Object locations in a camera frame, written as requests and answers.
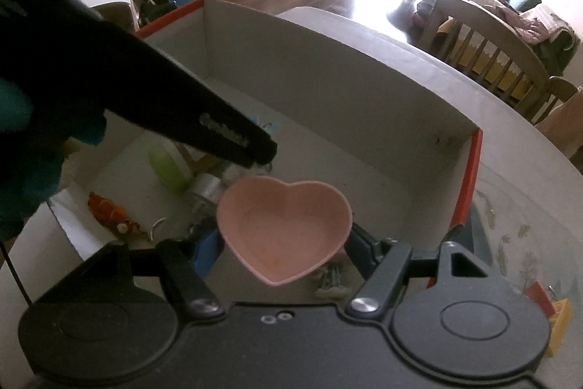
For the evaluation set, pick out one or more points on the pink heart bowl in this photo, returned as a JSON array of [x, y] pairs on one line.
[[282, 225]]

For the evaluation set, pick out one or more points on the orange red toy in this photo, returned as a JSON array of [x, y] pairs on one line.
[[109, 211]]

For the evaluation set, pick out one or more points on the grey wooden dining chair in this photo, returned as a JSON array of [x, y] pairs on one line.
[[496, 24]]

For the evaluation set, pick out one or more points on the person's left hand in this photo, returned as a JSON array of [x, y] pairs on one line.
[[18, 188]]

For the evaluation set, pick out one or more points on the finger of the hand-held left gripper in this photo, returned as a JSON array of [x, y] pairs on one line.
[[182, 106]]

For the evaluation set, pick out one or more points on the green cap bottle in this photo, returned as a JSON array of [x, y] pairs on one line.
[[171, 172]]

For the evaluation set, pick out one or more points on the yellow box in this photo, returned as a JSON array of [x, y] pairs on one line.
[[560, 325]]

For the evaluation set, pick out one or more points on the pink cloth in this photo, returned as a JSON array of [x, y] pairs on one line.
[[569, 129]]

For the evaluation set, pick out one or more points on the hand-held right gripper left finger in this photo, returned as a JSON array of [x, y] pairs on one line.
[[207, 247]]

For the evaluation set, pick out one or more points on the red cardboard box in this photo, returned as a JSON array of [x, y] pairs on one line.
[[341, 97]]

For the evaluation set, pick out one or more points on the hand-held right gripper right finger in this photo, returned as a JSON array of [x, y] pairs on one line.
[[364, 250]]

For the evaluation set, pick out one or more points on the printed clear table mat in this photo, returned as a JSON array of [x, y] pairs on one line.
[[510, 234]]

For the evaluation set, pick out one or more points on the red small box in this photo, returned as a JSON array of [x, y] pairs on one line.
[[539, 295]]

